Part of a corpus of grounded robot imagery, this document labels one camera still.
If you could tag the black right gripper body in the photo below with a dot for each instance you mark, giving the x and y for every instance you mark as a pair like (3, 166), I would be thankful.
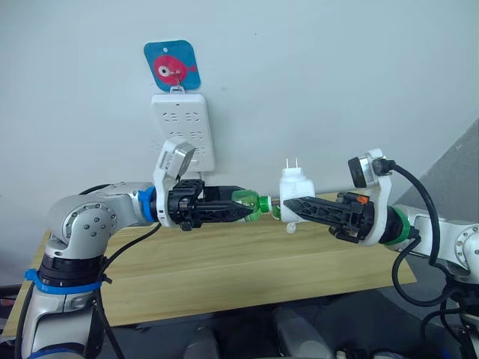
(351, 220)

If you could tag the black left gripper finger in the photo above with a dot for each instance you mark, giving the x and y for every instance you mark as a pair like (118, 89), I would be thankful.
(221, 212)
(221, 192)

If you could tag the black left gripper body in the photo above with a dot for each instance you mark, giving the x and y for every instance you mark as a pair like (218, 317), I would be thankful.
(185, 203)

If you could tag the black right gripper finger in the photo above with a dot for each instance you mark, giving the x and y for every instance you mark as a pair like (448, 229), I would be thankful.
(314, 211)

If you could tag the white mosquito repellent heater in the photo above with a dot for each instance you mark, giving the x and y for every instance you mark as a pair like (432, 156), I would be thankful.
(295, 187)

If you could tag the green liquid repellent bottle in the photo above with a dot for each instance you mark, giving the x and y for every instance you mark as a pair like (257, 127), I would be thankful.
(258, 205)

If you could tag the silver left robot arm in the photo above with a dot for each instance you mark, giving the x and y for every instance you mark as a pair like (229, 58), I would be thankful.
(78, 232)

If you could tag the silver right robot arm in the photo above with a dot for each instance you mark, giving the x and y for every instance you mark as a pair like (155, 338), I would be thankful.
(445, 235)

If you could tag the grey rounded shape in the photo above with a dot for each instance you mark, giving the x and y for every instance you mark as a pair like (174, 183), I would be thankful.
(299, 333)
(202, 346)

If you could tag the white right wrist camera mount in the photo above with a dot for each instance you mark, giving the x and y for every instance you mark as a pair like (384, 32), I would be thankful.
(378, 194)

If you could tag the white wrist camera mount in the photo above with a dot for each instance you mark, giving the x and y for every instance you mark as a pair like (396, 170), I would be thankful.
(378, 194)
(170, 161)

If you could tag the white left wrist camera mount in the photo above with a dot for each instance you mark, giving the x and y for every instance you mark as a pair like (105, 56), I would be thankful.
(170, 161)

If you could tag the white wall power strip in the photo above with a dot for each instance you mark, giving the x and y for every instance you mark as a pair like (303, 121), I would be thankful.
(183, 123)

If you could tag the blue fish wall hook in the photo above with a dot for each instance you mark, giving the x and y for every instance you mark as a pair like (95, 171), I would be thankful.
(172, 65)

